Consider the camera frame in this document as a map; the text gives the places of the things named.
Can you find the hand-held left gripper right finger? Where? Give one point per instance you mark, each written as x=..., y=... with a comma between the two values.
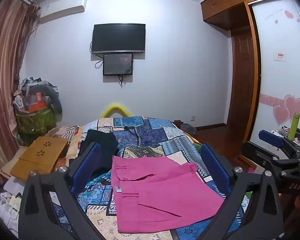
x=215, y=165

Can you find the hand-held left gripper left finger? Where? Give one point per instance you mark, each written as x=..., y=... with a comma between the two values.
x=88, y=163

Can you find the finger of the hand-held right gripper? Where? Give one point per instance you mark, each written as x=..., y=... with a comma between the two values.
x=257, y=153
x=271, y=138

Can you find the pink pants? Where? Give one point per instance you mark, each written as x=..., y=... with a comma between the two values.
x=160, y=187

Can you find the dark folded pants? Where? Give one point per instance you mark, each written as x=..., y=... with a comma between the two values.
x=101, y=150

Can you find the green bottle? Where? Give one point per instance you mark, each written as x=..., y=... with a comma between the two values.
x=293, y=126

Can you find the wooden lap desk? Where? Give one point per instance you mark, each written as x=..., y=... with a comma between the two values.
x=41, y=155

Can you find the yellow foam arch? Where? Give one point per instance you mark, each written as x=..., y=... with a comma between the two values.
x=115, y=110

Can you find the patchwork printed blanket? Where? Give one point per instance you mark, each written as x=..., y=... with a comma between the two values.
x=145, y=140

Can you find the wooden door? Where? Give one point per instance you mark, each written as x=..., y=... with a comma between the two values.
x=243, y=80

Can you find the green patterned bag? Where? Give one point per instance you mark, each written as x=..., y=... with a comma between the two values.
x=35, y=121

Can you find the white heart-print sliding door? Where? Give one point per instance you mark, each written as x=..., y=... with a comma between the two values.
x=280, y=62

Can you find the grey pillow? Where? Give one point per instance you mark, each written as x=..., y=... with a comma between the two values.
x=52, y=96

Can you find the orange box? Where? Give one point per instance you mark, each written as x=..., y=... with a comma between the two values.
x=37, y=103

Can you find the pile of white papers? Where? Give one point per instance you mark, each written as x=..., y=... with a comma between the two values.
x=8, y=202

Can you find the striped brown curtain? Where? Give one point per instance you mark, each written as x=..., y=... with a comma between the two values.
x=5, y=75

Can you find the wooden overhead wardrobe cabinet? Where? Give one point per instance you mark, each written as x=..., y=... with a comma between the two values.
x=230, y=3

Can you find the white air conditioner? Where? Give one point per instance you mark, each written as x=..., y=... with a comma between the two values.
x=61, y=8

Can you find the small black wall monitor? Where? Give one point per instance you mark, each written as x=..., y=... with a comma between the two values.
x=118, y=64

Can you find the black wall television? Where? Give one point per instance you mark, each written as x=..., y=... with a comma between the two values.
x=118, y=38

